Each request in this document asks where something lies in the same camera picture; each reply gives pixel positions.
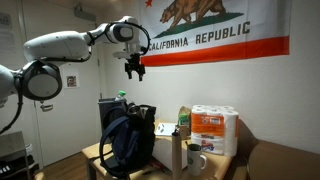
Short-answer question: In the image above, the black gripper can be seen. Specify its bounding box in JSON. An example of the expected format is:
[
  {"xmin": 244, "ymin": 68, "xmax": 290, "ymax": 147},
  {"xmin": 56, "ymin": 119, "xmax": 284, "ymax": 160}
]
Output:
[{"xmin": 124, "ymin": 53, "xmax": 147, "ymax": 83}]

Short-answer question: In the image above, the silver metal flask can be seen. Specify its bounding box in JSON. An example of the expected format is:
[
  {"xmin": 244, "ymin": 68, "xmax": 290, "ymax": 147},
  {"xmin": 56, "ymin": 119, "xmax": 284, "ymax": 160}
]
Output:
[{"xmin": 127, "ymin": 103, "xmax": 143, "ymax": 118}]

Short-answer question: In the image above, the navy blue backpack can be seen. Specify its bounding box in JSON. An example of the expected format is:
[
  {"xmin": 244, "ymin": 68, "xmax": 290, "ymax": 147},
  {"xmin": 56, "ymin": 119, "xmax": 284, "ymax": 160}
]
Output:
[{"xmin": 98, "ymin": 103, "xmax": 158, "ymax": 180}]

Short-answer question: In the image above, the clear bottle green cap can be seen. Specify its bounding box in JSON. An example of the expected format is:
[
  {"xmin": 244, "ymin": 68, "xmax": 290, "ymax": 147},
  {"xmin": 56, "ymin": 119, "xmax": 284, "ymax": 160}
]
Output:
[{"xmin": 114, "ymin": 90, "xmax": 128, "ymax": 103}]

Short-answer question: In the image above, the small portrait photo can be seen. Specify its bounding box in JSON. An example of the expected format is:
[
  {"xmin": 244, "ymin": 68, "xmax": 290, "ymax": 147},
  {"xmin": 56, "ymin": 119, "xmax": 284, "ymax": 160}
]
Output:
[{"xmin": 65, "ymin": 74, "xmax": 79, "ymax": 89}]

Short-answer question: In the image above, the brown snack bag green label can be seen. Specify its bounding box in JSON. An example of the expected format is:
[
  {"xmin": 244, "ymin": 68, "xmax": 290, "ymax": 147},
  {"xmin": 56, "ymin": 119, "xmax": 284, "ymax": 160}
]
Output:
[{"xmin": 177, "ymin": 105, "xmax": 193, "ymax": 141}]

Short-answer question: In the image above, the white door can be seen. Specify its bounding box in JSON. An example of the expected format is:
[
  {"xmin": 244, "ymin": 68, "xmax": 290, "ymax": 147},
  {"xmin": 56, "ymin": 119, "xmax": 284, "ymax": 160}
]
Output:
[{"xmin": 19, "ymin": 0, "xmax": 103, "ymax": 168}]

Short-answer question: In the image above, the gray door closer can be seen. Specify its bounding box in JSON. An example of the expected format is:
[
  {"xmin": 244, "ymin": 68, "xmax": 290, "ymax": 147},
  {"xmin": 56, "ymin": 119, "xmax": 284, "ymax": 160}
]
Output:
[{"xmin": 73, "ymin": 3, "xmax": 97, "ymax": 23}]

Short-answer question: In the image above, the white flat box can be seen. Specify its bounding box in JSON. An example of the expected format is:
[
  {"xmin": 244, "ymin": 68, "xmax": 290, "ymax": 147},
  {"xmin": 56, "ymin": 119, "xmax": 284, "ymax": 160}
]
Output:
[{"xmin": 152, "ymin": 136, "xmax": 190, "ymax": 171}]

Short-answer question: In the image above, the tall cardboard tube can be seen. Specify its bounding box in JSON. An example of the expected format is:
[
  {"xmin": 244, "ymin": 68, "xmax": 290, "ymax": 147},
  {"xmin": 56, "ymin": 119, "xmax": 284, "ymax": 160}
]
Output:
[{"xmin": 171, "ymin": 129, "xmax": 184, "ymax": 180}]

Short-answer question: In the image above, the silver door lever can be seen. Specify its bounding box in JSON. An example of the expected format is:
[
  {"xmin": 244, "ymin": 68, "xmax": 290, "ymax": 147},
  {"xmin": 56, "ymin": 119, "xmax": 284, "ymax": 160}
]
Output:
[{"xmin": 39, "ymin": 103, "xmax": 55, "ymax": 113}]

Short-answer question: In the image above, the paper towel multipack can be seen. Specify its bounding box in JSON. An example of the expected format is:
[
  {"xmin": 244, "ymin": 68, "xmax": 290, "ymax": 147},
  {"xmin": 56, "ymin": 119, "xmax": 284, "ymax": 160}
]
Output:
[{"xmin": 190, "ymin": 104, "xmax": 241, "ymax": 158}]

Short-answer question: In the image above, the white mug green logo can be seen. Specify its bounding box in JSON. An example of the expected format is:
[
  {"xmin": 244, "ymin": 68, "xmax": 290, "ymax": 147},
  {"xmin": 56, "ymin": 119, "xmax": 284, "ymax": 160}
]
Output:
[{"xmin": 186, "ymin": 143, "xmax": 209, "ymax": 177}]

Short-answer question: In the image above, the California Republic flag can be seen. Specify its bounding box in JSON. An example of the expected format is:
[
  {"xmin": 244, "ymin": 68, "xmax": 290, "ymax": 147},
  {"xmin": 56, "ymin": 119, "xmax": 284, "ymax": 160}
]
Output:
[{"xmin": 138, "ymin": 0, "xmax": 293, "ymax": 68}]

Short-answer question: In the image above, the light wooden desk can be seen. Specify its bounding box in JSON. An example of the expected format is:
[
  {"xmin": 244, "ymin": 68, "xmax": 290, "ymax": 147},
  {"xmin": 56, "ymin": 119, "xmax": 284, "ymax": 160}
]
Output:
[{"xmin": 81, "ymin": 119, "xmax": 235, "ymax": 180}]

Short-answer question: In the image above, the white paper notice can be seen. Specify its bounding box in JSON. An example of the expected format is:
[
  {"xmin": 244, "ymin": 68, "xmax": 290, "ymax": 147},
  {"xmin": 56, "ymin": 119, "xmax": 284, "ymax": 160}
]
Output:
[{"xmin": 0, "ymin": 12, "xmax": 13, "ymax": 52}]

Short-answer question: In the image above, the gray metal stand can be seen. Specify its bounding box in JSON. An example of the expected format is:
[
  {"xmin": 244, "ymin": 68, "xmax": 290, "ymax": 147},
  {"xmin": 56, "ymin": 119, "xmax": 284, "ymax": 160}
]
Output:
[{"xmin": 0, "ymin": 130, "xmax": 37, "ymax": 180}]

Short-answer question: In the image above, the brown armchair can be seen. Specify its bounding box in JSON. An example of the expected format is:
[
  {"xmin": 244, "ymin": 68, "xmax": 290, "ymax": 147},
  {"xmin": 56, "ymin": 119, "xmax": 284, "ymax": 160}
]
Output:
[{"xmin": 229, "ymin": 119, "xmax": 320, "ymax": 180}]

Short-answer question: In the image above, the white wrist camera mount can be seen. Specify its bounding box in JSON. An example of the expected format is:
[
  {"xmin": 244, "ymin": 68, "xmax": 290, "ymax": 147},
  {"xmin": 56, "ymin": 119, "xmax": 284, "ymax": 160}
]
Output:
[{"xmin": 112, "ymin": 49, "xmax": 135, "ymax": 61}]

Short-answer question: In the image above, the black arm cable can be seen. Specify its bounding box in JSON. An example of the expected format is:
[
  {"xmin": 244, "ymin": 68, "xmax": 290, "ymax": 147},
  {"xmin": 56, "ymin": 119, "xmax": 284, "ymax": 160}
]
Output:
[{"xmin": 105, "ymin": 20, "xmax": 152, "ymax": 56}]

